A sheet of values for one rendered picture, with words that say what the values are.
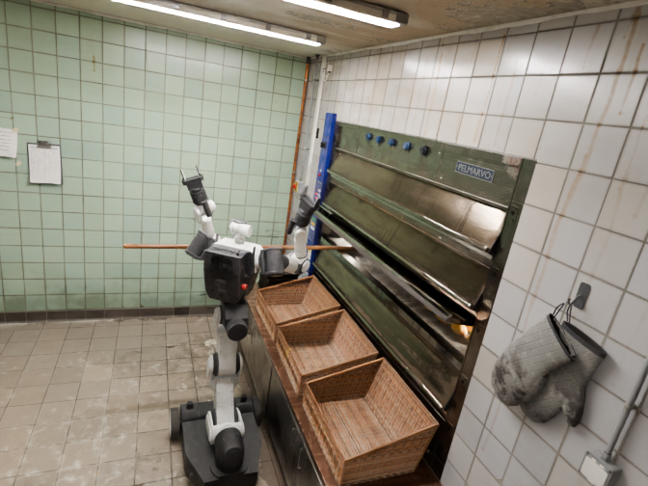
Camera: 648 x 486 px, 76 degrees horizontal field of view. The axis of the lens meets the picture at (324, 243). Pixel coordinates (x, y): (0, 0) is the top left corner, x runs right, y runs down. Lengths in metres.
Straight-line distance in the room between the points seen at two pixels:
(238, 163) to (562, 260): 3.06
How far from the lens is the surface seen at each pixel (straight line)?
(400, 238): 2.39
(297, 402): 2.52
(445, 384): 2.16
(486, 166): 1.94
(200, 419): 3.00
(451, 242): 2.04
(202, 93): 3.95
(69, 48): 3.98
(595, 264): 1.57
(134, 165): 3.99
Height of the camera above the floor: 2.15
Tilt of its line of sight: 17 degrees down
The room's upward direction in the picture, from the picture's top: 9 degrees clockwise
